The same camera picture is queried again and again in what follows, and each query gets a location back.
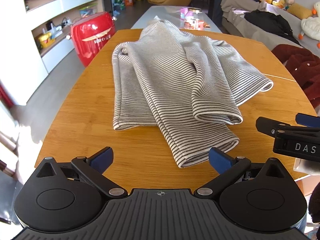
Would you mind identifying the grey blanket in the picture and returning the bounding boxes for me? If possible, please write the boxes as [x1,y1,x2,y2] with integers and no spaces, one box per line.
[221,0,263,19]

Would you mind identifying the black jacket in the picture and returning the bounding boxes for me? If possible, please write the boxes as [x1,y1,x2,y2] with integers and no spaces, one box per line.
[244,10,301,46]

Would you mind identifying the white wall shelf unit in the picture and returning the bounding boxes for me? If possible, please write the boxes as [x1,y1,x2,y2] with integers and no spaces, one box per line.
[24,0,105,77]

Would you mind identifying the grey sofa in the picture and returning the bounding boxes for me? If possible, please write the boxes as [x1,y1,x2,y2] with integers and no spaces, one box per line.
[221,0,320,64]

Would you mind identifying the glass snack jar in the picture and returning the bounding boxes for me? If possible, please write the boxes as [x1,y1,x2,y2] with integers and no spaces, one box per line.
[184,8,204,30]

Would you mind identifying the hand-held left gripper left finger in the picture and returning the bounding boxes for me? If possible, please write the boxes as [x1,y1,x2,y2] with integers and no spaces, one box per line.
[32,147,128,199]

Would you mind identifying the white duck plush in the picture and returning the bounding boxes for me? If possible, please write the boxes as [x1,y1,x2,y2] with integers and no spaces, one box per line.
[299,1,320,48]

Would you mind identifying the plush dolls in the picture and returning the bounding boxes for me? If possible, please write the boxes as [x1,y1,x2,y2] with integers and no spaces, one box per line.
[272,0,295,11]

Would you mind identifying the clear box with green lid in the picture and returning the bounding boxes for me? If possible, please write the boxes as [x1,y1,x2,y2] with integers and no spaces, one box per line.
[79,3,98,18]

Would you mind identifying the red rounded case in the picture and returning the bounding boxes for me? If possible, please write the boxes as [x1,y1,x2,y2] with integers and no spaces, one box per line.
[66,12,117,67]

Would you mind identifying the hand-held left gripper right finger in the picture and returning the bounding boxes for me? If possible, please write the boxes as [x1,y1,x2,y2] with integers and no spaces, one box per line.
[194,147,290,199]

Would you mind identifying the red fuzzy coat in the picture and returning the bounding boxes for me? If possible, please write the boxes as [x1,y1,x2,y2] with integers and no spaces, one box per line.
[271,44,320,109]

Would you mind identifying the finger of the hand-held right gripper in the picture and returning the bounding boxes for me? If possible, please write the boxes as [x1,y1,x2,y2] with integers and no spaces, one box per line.
[295,113,320,128]
[256,116,298,137]

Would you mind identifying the yellow pillow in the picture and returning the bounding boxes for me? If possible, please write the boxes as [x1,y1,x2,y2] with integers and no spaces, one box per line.
[287,3,313,20]

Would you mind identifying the grey striped garment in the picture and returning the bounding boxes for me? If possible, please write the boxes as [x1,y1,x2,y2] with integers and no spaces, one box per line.
[112,16,274,168]

